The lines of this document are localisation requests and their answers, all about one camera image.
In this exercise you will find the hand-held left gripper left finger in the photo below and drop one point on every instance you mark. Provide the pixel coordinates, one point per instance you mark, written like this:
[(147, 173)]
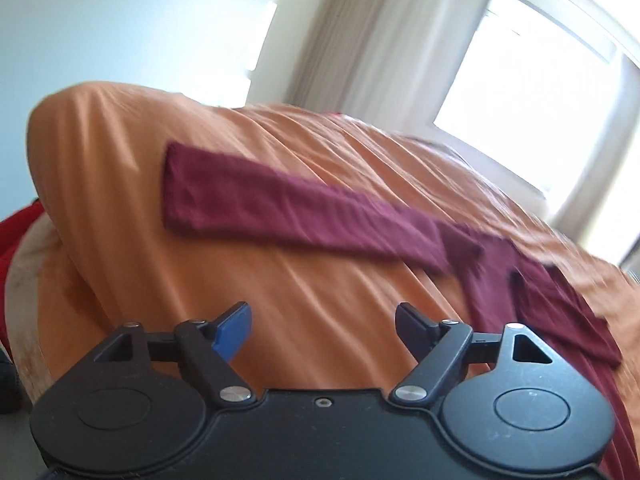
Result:
[(231, 334)]

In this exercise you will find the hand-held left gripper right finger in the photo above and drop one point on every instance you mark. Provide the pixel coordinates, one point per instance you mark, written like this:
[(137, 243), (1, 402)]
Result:
[(407, 327)]

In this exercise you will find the maroon pants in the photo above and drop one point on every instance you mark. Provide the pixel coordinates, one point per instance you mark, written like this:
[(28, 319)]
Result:
[(300, 210)]

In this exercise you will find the orange bed sheet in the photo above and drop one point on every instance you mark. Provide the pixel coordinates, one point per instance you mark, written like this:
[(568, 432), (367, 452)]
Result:
[(125, 160)]

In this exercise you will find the dark object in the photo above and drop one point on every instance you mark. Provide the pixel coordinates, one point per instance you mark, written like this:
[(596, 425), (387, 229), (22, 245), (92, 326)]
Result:
[(7, 380)]

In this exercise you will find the red cloth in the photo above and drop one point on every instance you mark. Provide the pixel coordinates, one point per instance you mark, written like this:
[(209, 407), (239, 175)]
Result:
[(17, 245)]

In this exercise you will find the window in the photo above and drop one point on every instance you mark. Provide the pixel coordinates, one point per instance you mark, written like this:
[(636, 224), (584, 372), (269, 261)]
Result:
[(525, 90)]

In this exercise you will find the beige curtain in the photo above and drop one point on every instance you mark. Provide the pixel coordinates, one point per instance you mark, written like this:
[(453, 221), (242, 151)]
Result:
[(370, 35)]

